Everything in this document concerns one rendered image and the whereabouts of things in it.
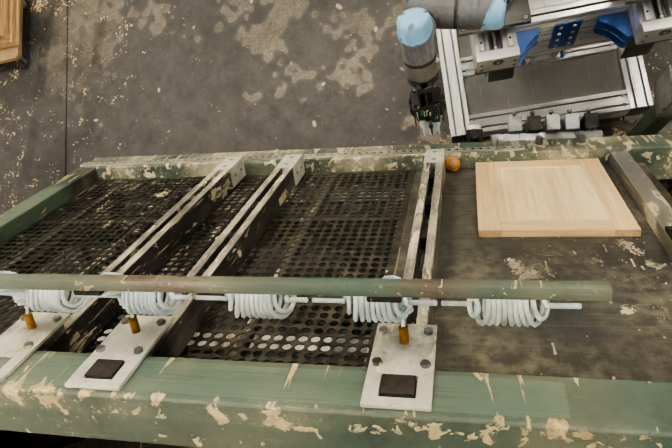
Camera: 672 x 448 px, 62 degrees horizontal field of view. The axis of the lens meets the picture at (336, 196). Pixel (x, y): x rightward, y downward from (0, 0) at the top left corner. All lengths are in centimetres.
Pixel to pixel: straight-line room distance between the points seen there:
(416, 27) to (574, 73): 161
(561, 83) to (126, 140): 232
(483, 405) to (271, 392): 31
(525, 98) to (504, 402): 200
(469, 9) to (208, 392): 94
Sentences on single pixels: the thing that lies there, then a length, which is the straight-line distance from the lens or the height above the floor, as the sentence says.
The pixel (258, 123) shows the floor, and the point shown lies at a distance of 311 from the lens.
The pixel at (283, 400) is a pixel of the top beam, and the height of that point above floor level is 191.
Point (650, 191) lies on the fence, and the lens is 168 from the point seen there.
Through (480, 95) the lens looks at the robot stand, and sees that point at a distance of 271.
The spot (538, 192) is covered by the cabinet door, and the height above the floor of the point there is 109.
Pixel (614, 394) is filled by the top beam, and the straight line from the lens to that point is 90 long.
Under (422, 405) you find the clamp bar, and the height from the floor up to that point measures 191.
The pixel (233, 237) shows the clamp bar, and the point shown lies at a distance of 145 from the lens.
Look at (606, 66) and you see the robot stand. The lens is 281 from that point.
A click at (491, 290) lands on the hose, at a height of 194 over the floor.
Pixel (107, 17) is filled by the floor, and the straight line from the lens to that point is 385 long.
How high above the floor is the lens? 274
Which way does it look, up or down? 73 degrees down
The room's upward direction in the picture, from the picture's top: 50 degrees counter-clockwise
